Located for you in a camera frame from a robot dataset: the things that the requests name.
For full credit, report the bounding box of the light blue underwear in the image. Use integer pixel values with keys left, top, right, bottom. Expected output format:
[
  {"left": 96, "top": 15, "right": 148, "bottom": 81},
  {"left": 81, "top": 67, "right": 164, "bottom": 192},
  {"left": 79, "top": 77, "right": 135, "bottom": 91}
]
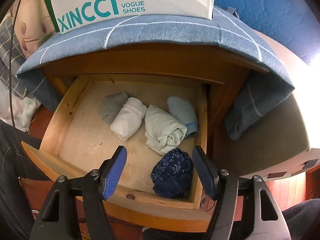
[{"left": 167, "top": 96, "right": 199, "bottom": 138}]

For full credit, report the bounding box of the wooden drawer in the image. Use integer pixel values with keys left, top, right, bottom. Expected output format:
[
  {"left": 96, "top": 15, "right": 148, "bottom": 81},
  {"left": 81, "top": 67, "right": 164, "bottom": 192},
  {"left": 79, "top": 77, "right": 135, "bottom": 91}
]
[{"left": 21, "top": 74, "right": 218, "bottom": 227}]

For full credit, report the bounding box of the pale green underwear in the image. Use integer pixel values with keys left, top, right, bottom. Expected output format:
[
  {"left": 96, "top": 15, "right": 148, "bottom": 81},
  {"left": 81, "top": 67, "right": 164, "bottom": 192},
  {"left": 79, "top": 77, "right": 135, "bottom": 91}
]
[{"left": 144, "top": 105, "right": 188, "bottom": 156}]

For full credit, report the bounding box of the navy floral underwear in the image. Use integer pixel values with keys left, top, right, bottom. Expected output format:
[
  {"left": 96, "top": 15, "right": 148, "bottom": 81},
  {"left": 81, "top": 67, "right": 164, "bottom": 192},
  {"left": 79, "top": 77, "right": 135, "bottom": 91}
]
[{"left": 150, "top": 148, "right": 194, "bottom": 200}]

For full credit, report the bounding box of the floral fabric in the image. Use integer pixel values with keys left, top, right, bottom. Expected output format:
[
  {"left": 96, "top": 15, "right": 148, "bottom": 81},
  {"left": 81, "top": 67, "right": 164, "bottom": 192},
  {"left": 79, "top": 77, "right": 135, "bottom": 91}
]
[{"left": 5, "top": 0, "right": 57, "bottom": 58}]

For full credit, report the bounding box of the grey underwear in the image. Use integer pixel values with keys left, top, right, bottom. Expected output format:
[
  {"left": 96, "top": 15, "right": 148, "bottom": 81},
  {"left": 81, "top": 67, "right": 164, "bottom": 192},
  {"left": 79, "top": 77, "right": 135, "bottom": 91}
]
[{"left": 100, "top": 92, "right": 133, "bottom": 125}]

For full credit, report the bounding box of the white underwear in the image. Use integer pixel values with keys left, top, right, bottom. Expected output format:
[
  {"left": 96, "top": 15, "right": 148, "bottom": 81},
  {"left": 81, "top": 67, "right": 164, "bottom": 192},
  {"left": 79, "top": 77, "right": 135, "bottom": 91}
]
[{"left": 110, "top": 97, "right": 148, "bottom": 141}]

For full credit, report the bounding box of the grey checked cloth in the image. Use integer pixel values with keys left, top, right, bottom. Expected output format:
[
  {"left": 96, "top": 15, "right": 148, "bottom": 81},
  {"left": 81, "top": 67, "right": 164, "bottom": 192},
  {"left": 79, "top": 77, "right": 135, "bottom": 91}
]
[{"left": 0, "top": 25, "right": 30, "bottom": 98}]

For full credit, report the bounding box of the wooden nightstand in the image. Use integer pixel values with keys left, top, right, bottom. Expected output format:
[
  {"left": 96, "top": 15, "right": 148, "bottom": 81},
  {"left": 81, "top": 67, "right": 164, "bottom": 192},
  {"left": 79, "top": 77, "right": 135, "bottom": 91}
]
[{"left": 21, "top": 40, "right": 269, "bottom": 240}]

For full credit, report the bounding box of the person's left leg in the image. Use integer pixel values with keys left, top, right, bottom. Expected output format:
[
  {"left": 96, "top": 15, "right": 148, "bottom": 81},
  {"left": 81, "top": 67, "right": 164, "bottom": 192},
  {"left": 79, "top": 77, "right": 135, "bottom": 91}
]
[{"left": 0, "top": 120, "right": 50, "bottom": 240}]

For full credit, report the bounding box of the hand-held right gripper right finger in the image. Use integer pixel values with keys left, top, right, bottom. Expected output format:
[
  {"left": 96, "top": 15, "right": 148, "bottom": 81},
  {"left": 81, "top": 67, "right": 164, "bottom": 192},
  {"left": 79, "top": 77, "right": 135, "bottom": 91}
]
[{"left": 192, "top": 145, "right": 288, "bottom": 240}]

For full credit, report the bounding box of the blue checked cloth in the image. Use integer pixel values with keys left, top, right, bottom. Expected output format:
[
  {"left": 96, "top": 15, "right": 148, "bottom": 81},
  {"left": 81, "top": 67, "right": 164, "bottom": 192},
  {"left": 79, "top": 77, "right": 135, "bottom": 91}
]
[{"left": 16, "top": 5, "right": 295, "bottom": 140}]

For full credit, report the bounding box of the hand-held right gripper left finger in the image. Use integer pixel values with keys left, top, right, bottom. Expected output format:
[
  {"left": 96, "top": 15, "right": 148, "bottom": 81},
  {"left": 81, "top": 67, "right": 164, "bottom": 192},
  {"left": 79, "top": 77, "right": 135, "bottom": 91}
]
[{"left": 30, "top": 145, "right": 127, "bottom": 240}]

